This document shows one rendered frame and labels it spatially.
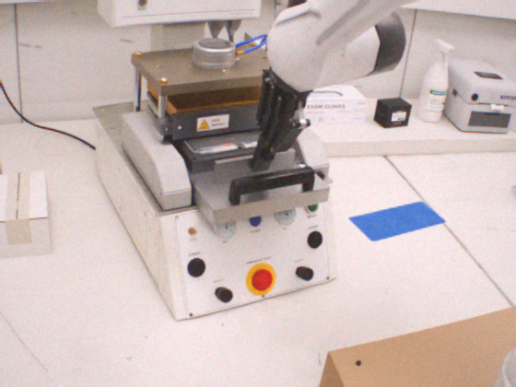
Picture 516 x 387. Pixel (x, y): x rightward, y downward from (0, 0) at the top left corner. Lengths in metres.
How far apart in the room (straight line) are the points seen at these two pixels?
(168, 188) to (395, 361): 0.45
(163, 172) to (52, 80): 0.80
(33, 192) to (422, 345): 0.80
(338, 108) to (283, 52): 1.03
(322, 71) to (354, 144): 0.98
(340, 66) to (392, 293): 0.61
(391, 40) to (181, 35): 0.64
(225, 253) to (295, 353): 0.21
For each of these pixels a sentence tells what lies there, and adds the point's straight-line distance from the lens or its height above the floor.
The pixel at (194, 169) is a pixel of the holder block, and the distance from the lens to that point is 1.03.
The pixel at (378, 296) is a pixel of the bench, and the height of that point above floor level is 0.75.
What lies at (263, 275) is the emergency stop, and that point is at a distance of 1.09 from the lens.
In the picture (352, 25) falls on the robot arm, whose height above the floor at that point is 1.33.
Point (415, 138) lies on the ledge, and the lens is 1.74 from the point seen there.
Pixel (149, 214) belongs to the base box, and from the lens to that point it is 1.07.
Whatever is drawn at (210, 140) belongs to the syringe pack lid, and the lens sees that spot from 1.08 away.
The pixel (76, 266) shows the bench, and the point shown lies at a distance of 1.19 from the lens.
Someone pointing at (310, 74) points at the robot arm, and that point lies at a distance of 0.67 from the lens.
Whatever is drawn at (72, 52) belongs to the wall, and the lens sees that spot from 1.71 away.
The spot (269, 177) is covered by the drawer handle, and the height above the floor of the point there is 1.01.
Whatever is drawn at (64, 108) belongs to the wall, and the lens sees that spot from 1.77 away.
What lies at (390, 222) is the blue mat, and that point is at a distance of 1.40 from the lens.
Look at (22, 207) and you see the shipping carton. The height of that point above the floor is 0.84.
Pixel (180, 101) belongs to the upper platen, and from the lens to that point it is 1.09.
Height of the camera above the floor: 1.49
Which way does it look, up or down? 31 degrees down
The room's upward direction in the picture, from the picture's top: 6 degrees clockwise
